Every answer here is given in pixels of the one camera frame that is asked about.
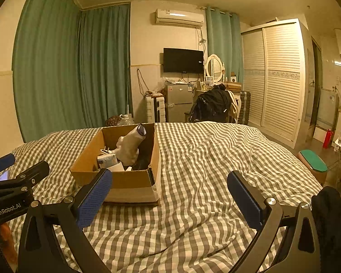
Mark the white air conditioner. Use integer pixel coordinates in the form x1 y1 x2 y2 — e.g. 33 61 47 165
154 8 204 29

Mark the black wall television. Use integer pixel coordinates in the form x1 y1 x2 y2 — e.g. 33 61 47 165
163 48 204 74

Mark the dark suitcase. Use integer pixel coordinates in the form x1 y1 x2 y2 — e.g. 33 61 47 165
239 91 251 125

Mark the small grey fridge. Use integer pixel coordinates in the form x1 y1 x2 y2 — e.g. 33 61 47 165
165 83 194 123

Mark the black jacket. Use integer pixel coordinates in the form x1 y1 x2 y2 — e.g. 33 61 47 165
189 83 233 123

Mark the white framed glass panel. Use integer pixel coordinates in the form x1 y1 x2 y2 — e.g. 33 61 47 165
315 88 339 131

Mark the white oval mirror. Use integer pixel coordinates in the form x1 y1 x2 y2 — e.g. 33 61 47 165
205 54 226 82

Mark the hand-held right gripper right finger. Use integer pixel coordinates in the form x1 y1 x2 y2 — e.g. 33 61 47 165
227 171 321 273

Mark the person's left hand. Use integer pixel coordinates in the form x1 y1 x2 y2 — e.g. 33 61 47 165
0 222 19 272

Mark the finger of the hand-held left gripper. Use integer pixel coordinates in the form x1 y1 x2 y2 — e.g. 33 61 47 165
0 153 16 174
0 161 50 200

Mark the wide green curtain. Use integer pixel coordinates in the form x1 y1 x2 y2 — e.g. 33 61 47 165
13 0 83 143

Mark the white ribbed suitcase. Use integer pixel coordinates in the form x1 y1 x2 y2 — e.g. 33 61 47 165
144 95 167 123

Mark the green topped stool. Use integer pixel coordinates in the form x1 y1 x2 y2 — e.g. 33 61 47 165
297 149 329 184

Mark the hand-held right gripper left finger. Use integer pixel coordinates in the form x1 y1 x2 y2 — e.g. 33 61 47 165
17 168 114 273

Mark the black fuzzy cloth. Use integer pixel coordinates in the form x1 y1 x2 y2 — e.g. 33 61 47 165
311 186 341 273

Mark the beige tote bag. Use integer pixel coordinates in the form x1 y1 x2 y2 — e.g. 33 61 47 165
230 92 241 123

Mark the brown cardboard box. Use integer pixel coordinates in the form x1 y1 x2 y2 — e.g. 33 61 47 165
70 123 161 207

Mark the wooden dressing table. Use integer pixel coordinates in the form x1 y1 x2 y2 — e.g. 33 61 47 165
197 82 243 95

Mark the red fire extinguisher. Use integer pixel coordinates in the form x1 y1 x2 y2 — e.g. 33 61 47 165
322 129 333 149

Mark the white louvred wardrobe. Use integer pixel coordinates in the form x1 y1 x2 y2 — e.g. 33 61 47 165
241 18 313 149

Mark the narrow green curtain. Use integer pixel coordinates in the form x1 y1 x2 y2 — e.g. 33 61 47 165
205 6 244 78

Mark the hanging wall cable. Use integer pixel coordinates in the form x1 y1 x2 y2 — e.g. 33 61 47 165
136 68 149 97

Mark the clear water jug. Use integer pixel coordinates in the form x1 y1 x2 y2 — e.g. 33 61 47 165
118 114 134 126

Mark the white sock navy toe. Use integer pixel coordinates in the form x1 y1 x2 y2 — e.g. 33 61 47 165
115 123 146 166

